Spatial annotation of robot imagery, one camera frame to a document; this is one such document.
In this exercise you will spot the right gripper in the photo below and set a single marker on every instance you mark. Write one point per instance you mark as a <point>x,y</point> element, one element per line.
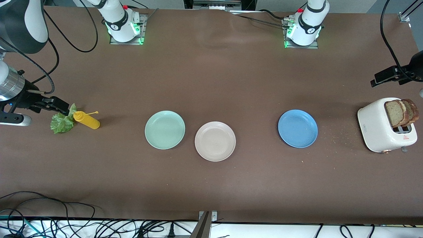
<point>23,100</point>

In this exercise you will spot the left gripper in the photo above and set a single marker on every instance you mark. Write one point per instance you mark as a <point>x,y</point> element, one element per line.
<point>415,64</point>

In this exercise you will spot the green lettuce leaf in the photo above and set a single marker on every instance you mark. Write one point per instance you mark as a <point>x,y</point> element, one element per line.
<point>61,124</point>

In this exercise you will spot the brown bread slice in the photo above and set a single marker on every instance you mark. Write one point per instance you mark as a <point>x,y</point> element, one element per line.
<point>412,110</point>
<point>393,114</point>

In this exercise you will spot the yellow squeeze bottle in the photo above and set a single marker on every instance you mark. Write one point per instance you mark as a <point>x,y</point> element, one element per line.
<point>87,121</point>

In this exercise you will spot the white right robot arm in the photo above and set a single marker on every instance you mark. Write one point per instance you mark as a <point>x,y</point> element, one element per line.
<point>19,26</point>

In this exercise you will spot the blue plate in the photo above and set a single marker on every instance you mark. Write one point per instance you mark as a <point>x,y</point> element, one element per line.
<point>297,129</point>

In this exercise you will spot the mint green plate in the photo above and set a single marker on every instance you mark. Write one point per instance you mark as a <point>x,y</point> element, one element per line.
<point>165,130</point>

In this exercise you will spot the beige plate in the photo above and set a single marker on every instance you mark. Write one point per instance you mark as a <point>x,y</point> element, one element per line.
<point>214,141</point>

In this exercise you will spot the white toaster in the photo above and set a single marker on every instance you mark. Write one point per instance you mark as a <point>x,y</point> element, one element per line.
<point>373,129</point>

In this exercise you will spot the aluminium profile bar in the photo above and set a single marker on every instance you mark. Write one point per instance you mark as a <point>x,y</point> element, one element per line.
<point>403,16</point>

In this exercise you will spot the brown table cover sheet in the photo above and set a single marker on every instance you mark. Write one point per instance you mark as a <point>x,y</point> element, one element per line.
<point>211,82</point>

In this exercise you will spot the black power plug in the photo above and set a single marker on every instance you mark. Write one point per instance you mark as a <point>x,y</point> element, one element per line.
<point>171,233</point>

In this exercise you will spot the black and metal equipment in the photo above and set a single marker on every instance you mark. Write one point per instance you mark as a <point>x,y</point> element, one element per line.
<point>214,4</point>

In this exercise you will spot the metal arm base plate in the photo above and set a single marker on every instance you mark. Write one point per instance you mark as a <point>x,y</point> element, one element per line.
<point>314,47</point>
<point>114,41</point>

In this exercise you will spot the grey metal mount post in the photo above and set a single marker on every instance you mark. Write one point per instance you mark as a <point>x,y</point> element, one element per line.
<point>203,228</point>

